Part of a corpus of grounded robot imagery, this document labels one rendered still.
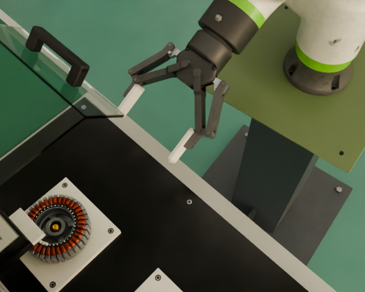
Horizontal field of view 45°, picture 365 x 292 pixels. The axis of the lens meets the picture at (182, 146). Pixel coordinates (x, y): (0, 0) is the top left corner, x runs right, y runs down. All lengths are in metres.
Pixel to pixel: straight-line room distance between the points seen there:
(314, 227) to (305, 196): 0.12
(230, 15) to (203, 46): 0.07
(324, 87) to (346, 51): 0.10
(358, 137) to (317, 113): 0.09
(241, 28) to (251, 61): 0.28
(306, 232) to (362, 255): 0.20
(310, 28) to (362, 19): 0.10
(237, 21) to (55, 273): 0.51
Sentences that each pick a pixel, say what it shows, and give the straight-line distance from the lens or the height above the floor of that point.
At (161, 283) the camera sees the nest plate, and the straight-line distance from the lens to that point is 0.76.
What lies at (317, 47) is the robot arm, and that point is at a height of 0.87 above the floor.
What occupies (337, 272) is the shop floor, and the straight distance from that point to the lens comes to 1.65.
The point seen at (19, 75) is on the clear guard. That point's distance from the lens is 0.62.
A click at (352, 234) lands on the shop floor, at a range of 1.72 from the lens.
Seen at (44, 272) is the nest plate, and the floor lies 0.78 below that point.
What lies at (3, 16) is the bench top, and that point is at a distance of 1.20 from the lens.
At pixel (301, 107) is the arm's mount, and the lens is 0.97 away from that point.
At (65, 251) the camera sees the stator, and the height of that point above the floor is 0.82.
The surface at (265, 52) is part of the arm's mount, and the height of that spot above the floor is 0.75.
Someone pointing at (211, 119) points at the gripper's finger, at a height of 0.90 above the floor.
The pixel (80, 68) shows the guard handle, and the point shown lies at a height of 1.06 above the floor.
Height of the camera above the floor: 1.52
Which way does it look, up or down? 60 degrees down
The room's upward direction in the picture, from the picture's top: straight up
